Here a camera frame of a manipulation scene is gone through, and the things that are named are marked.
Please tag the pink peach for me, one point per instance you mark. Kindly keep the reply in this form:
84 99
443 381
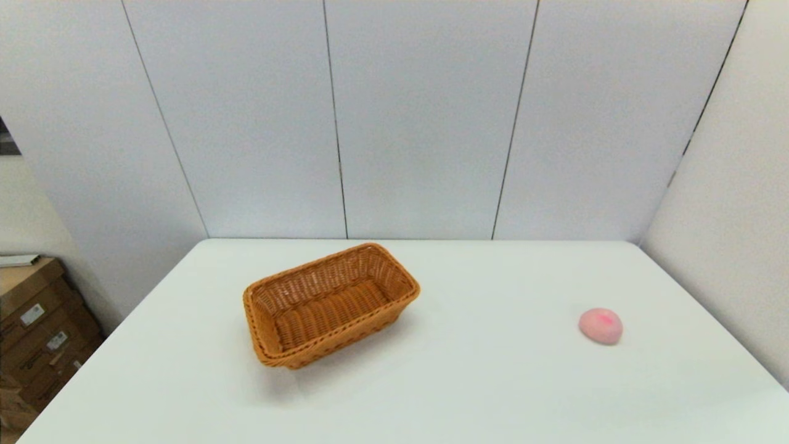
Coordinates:
601 327

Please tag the brown wicker rectangular basket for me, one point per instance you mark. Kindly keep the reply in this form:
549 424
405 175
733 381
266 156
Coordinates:
320 317

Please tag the cardboard box with white labels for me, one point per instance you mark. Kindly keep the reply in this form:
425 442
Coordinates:
43 345

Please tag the low brown cardboard box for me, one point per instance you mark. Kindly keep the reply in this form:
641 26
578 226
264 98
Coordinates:
12 416

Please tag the flat white board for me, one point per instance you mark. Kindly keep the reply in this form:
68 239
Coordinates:
17 260

